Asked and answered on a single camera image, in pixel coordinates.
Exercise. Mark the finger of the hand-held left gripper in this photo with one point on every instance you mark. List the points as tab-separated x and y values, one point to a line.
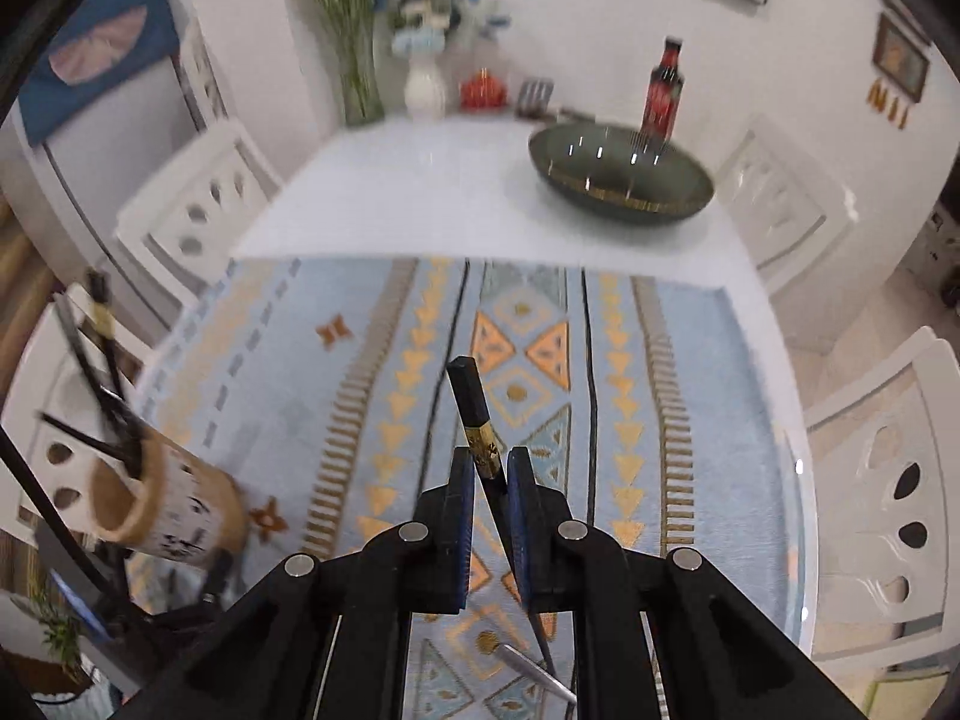
217	577

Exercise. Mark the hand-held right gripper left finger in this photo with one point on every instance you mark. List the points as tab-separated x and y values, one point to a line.
461	532

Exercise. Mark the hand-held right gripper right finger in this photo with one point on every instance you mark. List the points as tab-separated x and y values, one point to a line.
521	532

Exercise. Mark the bamboo utensil holder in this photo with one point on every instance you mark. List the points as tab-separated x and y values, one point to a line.
187	510

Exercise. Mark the black chopstick gold band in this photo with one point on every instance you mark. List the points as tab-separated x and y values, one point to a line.
101	326
469	405
75	431
75	352

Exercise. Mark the metal spoon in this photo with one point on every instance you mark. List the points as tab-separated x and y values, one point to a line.
540	671

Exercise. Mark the potted green plant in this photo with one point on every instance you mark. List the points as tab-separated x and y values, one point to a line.
56	630

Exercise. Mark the patterned blue table mat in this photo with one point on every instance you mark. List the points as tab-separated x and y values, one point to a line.
375	360

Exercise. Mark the white dining chair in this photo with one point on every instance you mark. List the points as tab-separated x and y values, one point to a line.
30	420
225	165
847	465
795	180

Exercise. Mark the dark green bowl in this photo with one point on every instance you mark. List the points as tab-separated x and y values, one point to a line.
622	172

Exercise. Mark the white refrigerator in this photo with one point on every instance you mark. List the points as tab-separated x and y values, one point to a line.
112	172

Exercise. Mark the grey phone stand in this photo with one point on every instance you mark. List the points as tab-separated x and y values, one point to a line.
536	97

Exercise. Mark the red lidded teacup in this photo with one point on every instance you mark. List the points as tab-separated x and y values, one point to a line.
480	90

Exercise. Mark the white vase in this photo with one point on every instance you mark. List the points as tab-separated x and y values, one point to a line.
424	90

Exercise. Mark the glass vase with green stems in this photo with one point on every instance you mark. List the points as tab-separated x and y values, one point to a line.
360	82

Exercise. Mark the dark soy sauce bottle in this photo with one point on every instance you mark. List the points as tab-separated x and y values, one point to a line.
664	86

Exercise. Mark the white carved rack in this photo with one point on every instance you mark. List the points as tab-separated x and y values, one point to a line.
202	67

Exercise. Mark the blue white flower bouquet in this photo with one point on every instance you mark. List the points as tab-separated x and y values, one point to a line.
427	15

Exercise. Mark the orange hanging ornaments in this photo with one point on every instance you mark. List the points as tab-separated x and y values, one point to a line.
889	105

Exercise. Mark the blue cloth cover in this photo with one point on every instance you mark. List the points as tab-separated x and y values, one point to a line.
97	7

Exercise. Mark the small framed picture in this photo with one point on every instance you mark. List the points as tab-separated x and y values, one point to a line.
900	56

